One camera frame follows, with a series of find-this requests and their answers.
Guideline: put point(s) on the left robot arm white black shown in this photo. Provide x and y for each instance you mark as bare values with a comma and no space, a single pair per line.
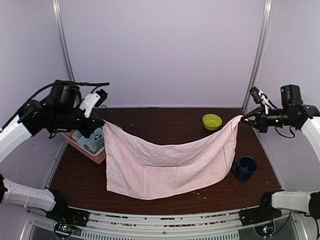
60,107

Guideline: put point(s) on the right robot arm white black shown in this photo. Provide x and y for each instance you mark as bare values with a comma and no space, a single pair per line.
294,114

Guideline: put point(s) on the yellow-green bowl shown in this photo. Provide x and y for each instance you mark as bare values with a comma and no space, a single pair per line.
212,122

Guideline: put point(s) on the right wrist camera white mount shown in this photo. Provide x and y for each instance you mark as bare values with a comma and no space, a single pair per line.
262,98

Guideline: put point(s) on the left round circuit board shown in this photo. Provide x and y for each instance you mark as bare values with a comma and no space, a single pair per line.
63,230

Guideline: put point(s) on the round circuit board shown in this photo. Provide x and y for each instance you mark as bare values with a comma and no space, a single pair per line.
63,230
265,230

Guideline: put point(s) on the green towel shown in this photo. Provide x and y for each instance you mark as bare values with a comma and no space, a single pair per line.
95,141

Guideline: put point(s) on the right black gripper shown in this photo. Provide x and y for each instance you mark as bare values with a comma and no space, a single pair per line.
260,122

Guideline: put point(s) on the right round circuit board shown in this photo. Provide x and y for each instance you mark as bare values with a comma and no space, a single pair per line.
265,230

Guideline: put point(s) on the front aluminium rail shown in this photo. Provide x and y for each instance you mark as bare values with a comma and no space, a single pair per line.
223,225

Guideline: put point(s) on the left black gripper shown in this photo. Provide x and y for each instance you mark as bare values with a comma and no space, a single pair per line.
92,123

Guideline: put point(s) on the right aluminium frame post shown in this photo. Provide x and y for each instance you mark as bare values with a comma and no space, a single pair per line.
261,46

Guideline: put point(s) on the aluminium frame post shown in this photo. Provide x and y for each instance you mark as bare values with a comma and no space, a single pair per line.
261,46
56,4

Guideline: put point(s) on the pink plastic basket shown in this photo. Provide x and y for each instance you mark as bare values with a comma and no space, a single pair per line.
97,157

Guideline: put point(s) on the dark blue mug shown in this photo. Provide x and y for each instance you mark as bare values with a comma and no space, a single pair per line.
244,169

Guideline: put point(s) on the left aluminium frame post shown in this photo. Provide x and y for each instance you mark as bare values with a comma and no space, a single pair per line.
56,4

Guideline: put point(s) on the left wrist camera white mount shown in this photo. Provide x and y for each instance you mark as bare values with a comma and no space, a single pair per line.
92,100

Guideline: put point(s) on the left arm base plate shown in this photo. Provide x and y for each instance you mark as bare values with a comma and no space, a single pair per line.
71,216

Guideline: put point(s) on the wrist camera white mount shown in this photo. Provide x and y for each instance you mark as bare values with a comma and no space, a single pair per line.
92,100
262,98

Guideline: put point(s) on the folded blue towel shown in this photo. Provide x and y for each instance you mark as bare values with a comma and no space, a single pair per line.
80,139

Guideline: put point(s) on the pink towel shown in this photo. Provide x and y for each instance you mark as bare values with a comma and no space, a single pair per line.
143,170

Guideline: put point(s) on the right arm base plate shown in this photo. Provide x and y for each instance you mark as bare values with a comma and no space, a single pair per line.
256,215

